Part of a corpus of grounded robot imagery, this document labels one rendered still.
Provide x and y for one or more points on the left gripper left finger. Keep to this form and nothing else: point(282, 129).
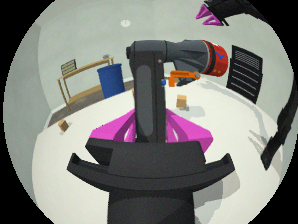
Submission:
point(116, 129)

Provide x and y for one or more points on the dark grey l-shaped nozzle body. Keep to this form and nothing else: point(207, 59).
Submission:
point(146, 60)

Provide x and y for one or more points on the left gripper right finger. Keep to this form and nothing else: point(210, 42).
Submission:
point(186, 131)

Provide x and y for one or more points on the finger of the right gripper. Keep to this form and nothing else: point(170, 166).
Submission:
point(201, 14)
point(217, 23)

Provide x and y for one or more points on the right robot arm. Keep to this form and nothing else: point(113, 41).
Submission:
point(286, 116)

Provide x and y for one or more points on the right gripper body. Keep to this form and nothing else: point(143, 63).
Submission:
point(221, 11)

